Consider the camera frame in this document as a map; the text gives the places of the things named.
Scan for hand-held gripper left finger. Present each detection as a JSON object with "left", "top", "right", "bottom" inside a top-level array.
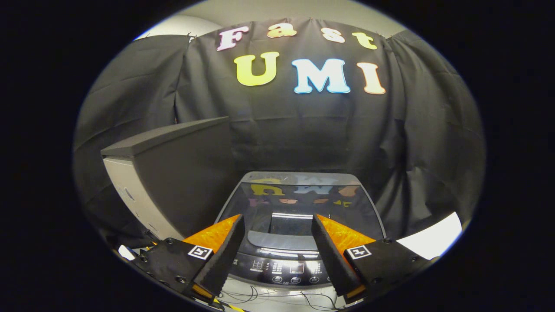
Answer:
[{"left": 132, "top": 214, "right": 246, "bottom": 302}]

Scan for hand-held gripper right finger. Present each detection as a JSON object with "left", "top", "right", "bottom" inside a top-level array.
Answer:
[{"left": 311, "top": 214, "right": 436, "bottom": 304}]

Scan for grey washing machine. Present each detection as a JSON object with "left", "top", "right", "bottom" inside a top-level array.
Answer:
[{"left": 215, "top": 172, "right": 387, "bottom": 289}]

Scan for grey cabinet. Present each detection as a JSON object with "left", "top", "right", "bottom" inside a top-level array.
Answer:
[{"left": 101, "top": 116, "right": 243, "bottom": 241}]

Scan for white flat board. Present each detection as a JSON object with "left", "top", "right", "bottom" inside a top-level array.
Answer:
[{"left": 397, "top": 211, "right": 463, "bottom": 260}]

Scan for black backdrop cloth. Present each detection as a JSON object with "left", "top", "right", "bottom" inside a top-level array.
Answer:
[{"left": 73, "top": 17, "right": 486, "bottom": 243}]

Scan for black floor cables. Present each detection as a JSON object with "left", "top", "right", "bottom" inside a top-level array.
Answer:
[{"left": 217, "top": 286, "right": 343, "bottom": 312}]

